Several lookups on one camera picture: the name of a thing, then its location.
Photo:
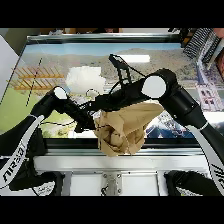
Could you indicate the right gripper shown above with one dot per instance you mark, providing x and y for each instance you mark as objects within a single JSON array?
[{"x": 105, "y": 102}]

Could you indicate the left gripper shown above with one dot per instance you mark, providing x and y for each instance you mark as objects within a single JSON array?
[{"x": 81, "y": 120}]

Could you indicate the tan garment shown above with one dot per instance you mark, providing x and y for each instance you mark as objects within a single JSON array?
[{"x": 126, "y": 130}]

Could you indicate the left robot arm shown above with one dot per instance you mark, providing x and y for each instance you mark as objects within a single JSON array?
[{"x": 43, "y": 106}]

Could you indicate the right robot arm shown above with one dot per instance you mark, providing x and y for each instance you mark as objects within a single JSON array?
[{"x": 180, "y": 100}]

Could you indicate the black and white checked shirt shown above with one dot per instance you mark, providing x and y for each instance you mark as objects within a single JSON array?
[{"x": 200, "y": 45}]

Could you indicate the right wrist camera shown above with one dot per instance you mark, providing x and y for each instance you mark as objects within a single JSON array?
[{"x": 122, "y": 70}]

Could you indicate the silver frame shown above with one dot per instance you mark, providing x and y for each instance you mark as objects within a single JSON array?
[{"x": 83, "y": 165}]

